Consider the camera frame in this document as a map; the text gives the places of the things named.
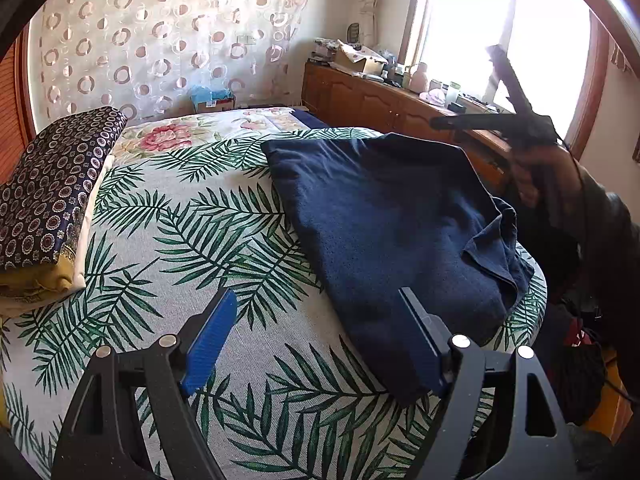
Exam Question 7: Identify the window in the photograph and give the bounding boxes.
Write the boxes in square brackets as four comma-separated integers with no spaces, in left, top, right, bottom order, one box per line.
[400,0,603,157]

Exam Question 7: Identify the patterned dark blue pillow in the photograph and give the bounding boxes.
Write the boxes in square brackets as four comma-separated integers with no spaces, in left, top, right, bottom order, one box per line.
[0,106,129,274]

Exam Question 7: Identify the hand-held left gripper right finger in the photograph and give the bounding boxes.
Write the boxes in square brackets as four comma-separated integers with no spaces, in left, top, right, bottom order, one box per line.
[397,287,582,480]

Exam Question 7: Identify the palm leaf print bedsheet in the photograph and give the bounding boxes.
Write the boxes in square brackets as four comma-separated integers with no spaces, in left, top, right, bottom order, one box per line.
[0,127,549,480]

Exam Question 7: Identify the open cardboard box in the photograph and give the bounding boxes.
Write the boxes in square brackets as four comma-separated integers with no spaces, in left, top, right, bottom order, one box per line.
[334,40,390,77]

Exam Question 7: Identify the floral blanket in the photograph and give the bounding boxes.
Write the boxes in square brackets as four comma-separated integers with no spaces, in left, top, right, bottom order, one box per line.
[112,107,302,167]

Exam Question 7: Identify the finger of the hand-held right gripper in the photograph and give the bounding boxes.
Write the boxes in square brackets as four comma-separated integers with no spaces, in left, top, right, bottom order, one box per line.
[430,113,526,132]
[486,44,538,120]

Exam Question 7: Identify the white thermos jug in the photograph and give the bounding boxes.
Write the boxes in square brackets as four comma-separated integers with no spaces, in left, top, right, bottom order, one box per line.
[407,62,431,93]

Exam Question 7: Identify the tissue box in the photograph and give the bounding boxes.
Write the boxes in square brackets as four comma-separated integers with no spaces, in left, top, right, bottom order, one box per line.
[189,85,236,111]

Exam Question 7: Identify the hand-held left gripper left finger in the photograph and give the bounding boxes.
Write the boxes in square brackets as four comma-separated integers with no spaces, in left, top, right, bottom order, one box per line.
[50,287,239,480]

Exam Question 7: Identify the person's right hand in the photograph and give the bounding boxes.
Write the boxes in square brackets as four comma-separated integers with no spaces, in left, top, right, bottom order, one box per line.
[511,149,556,208]

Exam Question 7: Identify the long wooden cabinet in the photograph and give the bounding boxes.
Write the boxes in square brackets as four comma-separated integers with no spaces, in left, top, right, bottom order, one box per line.
[301,60,516,197]

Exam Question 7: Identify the sheer curtain with circle print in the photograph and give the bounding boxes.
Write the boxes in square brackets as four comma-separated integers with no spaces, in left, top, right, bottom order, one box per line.
[27,0,309,127]

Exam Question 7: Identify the navy blue blanket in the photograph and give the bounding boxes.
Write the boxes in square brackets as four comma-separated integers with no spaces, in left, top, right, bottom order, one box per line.
[292,107,332,130]

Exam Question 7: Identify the navy blue printed t-shirt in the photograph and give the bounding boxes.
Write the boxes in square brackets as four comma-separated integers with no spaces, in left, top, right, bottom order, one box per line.
[261,132,536,407]

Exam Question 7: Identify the small cardboard box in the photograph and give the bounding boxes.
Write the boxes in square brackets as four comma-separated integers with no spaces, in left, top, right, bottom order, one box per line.
[196,98,236,114]

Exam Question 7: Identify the black bag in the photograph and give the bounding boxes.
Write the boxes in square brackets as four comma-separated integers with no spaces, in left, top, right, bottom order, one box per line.
[549,300,610,427]

